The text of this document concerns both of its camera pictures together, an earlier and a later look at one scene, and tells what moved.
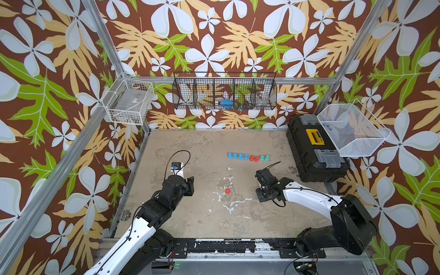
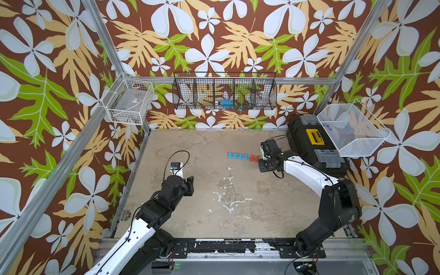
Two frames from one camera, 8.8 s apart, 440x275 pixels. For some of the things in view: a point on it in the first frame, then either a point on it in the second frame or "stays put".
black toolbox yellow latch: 315,157 stays put
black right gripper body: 262,193 -> 264,165
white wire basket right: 353,133 stays put
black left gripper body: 186,189 stays put
